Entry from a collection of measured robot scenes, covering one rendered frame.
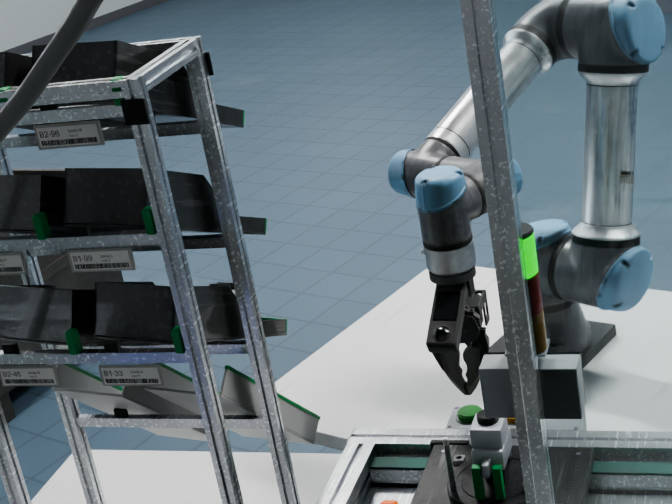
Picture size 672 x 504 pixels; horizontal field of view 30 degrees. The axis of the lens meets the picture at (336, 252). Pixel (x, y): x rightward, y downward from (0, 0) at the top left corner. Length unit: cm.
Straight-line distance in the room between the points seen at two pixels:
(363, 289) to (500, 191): 348
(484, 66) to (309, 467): 97
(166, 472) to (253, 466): 16
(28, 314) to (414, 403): 82
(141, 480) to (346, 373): 46
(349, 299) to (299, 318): 22
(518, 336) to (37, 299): 64
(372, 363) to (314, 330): 220
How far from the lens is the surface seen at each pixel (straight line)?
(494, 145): 139
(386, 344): 249
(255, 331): 171
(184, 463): 224
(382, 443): 197
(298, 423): 190
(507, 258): 144
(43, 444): 431
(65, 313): 168
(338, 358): 247
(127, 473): 226
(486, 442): 173
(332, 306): 478
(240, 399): 175
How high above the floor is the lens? 197
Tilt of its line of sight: 22 degrees down
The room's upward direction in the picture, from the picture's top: 10 degrees counter-clockwise
